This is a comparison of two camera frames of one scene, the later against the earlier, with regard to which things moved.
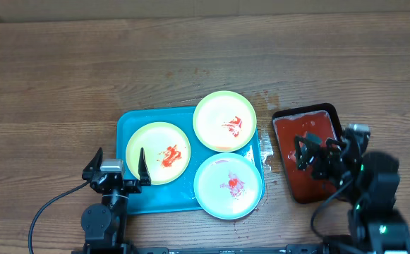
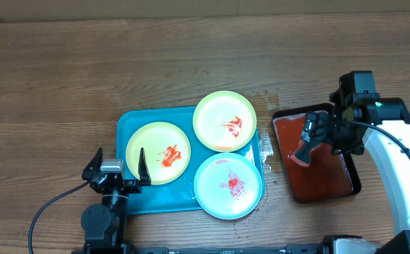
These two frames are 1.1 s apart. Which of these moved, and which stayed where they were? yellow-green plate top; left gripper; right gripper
Moved: right gripper
Stayed: left gripper; yellow-green plate top
